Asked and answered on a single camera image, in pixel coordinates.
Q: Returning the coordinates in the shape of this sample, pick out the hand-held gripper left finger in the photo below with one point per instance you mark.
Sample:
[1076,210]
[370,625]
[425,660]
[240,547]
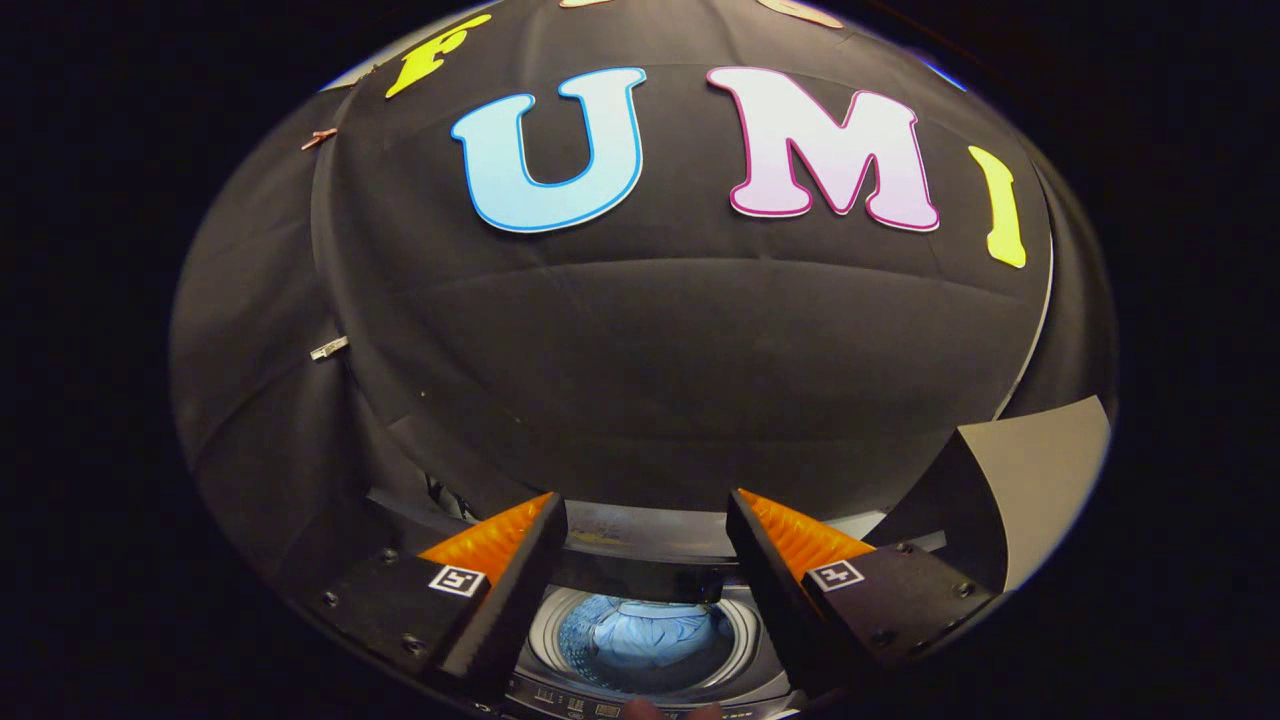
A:
[505,600]

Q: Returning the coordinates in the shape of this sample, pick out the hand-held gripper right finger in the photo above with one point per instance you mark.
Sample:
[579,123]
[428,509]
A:
[775,600]

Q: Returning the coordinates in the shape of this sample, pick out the light blue shirt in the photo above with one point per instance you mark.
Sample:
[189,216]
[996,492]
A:
[650,640]

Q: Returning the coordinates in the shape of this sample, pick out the dark washing machine lid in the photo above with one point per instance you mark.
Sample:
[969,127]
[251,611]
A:
[640,580]

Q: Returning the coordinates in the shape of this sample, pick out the washing machine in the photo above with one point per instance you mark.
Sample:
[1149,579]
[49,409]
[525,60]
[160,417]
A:
[650,702]

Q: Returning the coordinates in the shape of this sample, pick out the black backdrop cloth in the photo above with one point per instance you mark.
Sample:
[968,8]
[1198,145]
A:
[680,380]

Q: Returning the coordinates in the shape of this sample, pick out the silver clip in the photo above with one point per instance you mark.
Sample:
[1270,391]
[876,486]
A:
[328,348]

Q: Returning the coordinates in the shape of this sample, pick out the copper clip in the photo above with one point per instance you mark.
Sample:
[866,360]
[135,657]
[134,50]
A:
[319,138]

